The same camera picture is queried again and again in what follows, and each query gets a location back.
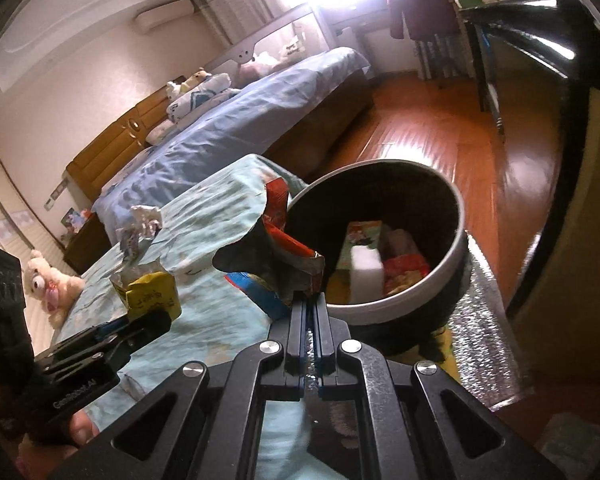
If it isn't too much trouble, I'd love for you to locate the red and white plastic bag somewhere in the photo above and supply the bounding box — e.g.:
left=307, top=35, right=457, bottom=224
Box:
left=382, top=227, right=431, bottom=296

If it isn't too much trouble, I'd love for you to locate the dark red hanging garment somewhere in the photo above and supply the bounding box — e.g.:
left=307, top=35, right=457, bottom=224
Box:
left=386, top=0, right=463, bottom=41

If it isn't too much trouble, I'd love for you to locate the wooden headboard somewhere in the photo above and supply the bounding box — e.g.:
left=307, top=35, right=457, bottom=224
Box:
left=65, top=76, right=188, bottom=201

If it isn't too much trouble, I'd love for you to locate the green drink carton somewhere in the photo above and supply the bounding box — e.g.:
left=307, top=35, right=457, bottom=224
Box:
left=336, top=219, right=386, bottom=273

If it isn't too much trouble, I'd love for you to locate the sheer patterned curtain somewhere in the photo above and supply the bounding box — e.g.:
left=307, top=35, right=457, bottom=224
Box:
left=192, top=0, right=301, bottom=43

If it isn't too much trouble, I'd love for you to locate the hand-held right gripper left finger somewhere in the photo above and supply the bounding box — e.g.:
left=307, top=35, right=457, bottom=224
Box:
left=47, top=296, right=308, bottom=480

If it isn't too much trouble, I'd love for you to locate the white crib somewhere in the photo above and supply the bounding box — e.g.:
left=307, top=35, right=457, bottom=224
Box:
left=202, top=2, right=331, bottom=81

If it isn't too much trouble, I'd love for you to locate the cream plush toy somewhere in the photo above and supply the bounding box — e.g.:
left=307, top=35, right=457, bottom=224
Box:
left=180, top=69, right=212, bottom=92

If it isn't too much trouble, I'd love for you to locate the bed with blue sheet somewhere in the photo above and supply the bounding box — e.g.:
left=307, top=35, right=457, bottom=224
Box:
left=92, top=46, right=376, bottom=246

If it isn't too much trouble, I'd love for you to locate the floral light blue tablecloth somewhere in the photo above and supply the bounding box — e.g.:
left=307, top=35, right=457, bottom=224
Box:
left=45, top=154, right=361, bottom=480

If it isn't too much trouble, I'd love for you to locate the yellow wrapper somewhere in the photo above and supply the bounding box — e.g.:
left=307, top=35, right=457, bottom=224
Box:
left=110, top=260, right=182, bottom=321

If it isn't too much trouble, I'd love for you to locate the crumpled silvery white wrapper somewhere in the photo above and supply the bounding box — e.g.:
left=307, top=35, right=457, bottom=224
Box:
left=117, top=204, right=163, bottom=263

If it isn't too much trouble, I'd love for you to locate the round black trash bin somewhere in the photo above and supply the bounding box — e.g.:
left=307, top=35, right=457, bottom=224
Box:
left=280, top=159, right=468, bottom=356

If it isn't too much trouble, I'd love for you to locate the wooden nightstand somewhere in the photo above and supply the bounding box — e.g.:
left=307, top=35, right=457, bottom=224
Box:
left=61, top=210, right=113, bottom=276

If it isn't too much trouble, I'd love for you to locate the white air conditioner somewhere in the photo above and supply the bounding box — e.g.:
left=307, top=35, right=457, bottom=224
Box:
left=134, top=0, right=196, bottom=35

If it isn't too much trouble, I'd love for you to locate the silver foil floor mat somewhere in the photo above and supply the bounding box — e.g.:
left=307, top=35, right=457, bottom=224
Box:
left=380, top=237, right=536, bottom=401

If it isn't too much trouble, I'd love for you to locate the orange foam fruit net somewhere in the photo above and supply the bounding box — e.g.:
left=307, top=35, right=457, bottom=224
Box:
left=325, top=270, right=353, bottom=306

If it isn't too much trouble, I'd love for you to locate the colourful snack wrapper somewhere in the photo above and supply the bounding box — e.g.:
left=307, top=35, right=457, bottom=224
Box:
left=224, top=271, right=293, bottom=322

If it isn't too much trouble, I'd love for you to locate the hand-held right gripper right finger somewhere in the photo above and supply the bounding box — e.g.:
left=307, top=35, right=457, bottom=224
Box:
left=310, top=294, right=566, bottom=480

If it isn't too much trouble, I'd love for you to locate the cream teddy bear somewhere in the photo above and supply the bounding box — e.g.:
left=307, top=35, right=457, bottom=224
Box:
left=22, top=250, right=87, bottom=328

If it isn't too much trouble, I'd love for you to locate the white and blue printed pillow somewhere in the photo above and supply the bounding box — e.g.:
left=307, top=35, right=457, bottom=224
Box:
left=166, top=72, right=241, bottom=123

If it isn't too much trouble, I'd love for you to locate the white foam block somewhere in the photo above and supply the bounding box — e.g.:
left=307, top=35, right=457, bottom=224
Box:
left=349, top=246, right=385, bottom=306

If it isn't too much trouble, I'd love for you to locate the pale pillow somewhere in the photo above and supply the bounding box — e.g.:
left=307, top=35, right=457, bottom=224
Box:
left=145, top=120, right=178, bottom=147

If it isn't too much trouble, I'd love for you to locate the person's left hand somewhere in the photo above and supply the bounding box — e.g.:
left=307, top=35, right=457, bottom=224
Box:
left=17, top=407, right=101, bottom=480

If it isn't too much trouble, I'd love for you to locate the red snack bag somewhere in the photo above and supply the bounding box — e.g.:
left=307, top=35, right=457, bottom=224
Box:
left=212, top=177, right=326, bottom=306

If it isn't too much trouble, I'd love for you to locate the black glossy curved frame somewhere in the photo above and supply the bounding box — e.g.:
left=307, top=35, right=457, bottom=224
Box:
left=457, top=0, right=600, bottom=318

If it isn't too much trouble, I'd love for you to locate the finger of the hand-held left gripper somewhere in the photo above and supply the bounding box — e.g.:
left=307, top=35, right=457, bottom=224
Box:
left=92, top=317, right=131, bottom=342
left=105, top=309, right=173, bottom=361

